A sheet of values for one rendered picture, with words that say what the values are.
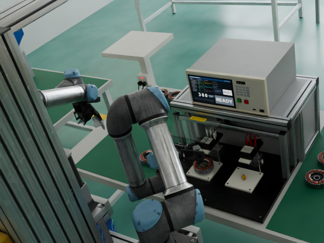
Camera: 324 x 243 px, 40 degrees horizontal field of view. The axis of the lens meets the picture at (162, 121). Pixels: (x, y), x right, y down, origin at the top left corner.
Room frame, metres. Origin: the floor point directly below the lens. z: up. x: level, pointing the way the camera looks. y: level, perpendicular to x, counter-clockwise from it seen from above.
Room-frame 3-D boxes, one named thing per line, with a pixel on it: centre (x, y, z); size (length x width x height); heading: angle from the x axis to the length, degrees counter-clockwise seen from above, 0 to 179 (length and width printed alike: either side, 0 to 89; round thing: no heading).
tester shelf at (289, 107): (2.03, -0.46, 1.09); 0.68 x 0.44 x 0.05; 47
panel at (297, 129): (1.99, -0.42, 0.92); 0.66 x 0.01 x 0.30; 47
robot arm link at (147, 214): (1.17, 0.13, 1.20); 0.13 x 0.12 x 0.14; 97
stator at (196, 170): (1.88, -0.16, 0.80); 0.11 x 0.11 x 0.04
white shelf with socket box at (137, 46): (2.84, 0.03, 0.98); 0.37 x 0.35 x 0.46; 47
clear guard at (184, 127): (1.89, -0.16, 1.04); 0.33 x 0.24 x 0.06; 137
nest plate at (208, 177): (1.88, -0.16, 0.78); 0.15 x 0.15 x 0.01; 47
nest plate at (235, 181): (1.72, -0.34, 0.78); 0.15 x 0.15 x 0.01; 47
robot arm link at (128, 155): (1.44, 0.17, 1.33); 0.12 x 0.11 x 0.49; 7
